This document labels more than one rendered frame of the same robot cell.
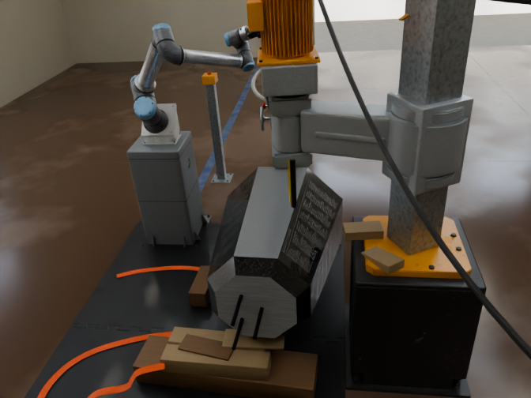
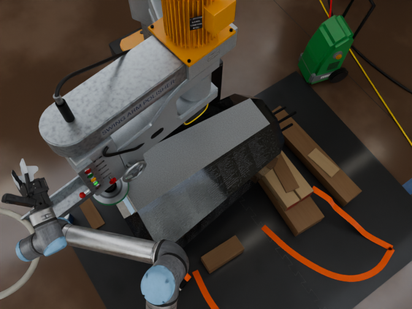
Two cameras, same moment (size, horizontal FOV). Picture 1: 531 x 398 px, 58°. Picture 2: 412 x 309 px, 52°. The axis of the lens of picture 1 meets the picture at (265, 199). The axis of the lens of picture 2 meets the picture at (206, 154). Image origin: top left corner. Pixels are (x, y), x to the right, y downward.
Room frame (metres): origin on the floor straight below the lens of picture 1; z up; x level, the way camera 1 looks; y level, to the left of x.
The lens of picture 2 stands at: (3.11, 0.80, 3.22)
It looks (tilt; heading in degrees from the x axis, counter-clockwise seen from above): 66 degrees down; 225
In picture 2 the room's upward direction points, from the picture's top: 1 degrees clockwise
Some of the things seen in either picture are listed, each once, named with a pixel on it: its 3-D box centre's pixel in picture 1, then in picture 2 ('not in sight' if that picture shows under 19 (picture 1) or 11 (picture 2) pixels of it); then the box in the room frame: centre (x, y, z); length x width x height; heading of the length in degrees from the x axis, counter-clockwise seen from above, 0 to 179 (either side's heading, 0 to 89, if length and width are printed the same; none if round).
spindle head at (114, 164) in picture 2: not in sight; (105, 145); (2.84, -0.17, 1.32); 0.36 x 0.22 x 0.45; 178
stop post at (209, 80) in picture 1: (216, 129); not in sight; (4.34, 0.43, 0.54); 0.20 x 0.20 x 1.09; 80
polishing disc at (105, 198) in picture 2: not in sight; (109, 186); (2.92, -0.18, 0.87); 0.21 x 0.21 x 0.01
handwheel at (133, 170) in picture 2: (268, 118); (130, 167); (2.80, -0.05, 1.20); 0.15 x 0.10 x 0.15; 178
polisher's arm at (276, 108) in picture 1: (285, 116); (156, 111); (2.52, -0.15, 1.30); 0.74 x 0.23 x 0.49; 178
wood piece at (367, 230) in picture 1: (363, 230); not in sight; (2.08, -0.50, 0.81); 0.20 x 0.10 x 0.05; 88
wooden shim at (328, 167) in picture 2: not in sight; (323, 162); (1.52, 0.53, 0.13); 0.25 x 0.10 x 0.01; 88
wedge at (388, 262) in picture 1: (382, 256); not in sight; (1.85, -0.55, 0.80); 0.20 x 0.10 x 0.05; 28
